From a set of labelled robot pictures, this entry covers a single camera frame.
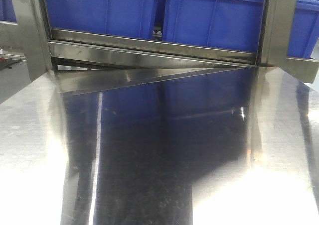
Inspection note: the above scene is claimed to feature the stainless steel shelf rack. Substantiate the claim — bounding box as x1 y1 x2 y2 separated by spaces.
0 0 319 83

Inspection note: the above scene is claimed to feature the blue plastic bin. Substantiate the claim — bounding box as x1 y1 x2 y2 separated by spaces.
45 0 159 39
288 0 319 59
162 0 264 53

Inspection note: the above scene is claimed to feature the blue plastic bin far right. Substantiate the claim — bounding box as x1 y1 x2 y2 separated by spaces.
288 0 319 59

